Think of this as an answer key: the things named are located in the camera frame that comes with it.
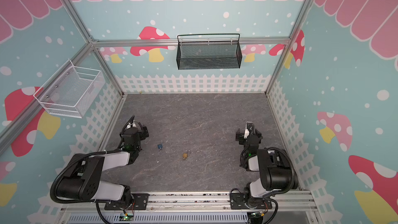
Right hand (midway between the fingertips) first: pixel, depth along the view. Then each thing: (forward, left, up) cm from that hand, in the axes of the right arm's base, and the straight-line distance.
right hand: (247, 128), depth 92 cm
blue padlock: (-8, +53, -8) cm, 54 cm away
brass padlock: (-14, +37, -8) cm, 40 cm away
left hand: (0, +67, 0) cm, 67 cm away
